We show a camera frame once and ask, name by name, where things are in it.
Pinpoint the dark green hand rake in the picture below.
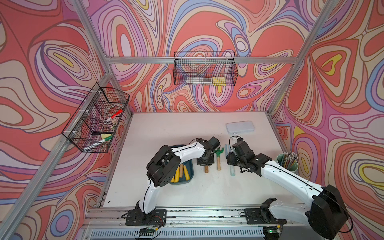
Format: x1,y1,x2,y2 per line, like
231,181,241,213
214,146,224,171

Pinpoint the light blue hand fork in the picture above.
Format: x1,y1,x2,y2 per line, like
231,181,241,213
225,145,236,177

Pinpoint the teal storage box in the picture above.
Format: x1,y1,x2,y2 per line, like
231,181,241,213
170,157,194,185

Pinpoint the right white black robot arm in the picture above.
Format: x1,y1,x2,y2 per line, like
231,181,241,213
226,138,351,240

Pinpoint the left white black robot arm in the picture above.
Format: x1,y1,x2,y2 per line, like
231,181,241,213
137,137,221,215

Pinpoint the translucent plastic lidded box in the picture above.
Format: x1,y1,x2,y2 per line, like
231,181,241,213
226,121,255,135

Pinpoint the green cup of pencils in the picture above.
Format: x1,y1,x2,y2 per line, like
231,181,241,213
277,152,299,174

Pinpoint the yellow item in back basket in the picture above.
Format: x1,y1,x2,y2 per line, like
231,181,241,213
212,77,227,86

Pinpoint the red capped marker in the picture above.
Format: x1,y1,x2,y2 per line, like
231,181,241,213
105,109,123,123

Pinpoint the green capped marker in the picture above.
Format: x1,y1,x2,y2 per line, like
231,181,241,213
84,135,113,151

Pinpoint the yellow handled garden tool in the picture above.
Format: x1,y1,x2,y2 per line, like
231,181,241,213
183,165,191,182

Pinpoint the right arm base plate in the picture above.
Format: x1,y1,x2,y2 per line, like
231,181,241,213
240,208,287,225

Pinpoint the back black wire basket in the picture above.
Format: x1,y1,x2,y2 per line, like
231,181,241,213
173,51,239,86

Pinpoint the black wire basket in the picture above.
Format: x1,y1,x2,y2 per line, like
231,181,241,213
62,83,130,153
173,51,239,86

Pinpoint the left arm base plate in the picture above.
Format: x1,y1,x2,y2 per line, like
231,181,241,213
122,208,167,227

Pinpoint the left black wire basket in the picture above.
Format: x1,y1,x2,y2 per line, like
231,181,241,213
62,83,130,153

